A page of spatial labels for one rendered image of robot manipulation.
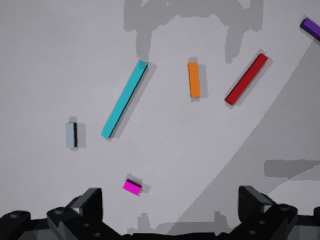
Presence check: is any purple rod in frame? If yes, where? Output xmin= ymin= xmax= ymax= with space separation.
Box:
xmin=299 ymin=18 xmax=320 ymax=41

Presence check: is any orange rod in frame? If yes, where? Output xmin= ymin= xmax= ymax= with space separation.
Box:
xmin=188 ymin=62 xmax=200 ymax=98

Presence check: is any short grey rod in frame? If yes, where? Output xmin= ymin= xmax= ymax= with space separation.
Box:
xmin=66 ymin=123 xmax=77 ymax=148

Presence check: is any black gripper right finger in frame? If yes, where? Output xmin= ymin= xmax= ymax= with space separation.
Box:
xmin=213 ymin=186 xmax=320 ymax=240

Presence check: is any small magenta block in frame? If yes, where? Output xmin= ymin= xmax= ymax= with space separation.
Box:
xmin=123 ymin=179 xmax=142 ymax=195

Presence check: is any turquoise rod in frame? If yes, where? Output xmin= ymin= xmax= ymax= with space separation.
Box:
xmin=101 ymin=60 xmax=148 ymax=139

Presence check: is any red rod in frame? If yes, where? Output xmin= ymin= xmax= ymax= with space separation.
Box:
xmin=225 ymin=53 xmax=268 ymax=105

